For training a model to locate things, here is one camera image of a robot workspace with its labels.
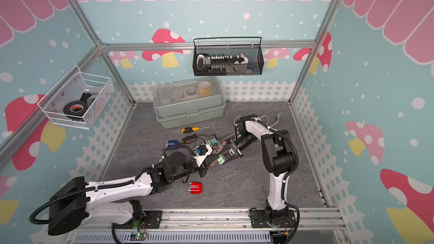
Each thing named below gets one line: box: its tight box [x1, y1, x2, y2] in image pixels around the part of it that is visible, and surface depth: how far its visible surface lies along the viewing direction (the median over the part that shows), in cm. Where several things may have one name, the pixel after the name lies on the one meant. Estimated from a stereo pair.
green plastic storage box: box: [153, 76, 227, 130], surface depth 100 cm
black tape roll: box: [63, 100, 89, 120], surface depth 70 cm
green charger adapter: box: [216, 154, 227, 165], surface depth 76 cm
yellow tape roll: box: [197, 80, 212, 97], surface depth 105 cm
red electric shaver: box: [187, 181, 203, 195], surface depth 82 cm
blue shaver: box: [165, 140, 179, 148], surface depth 99 cm
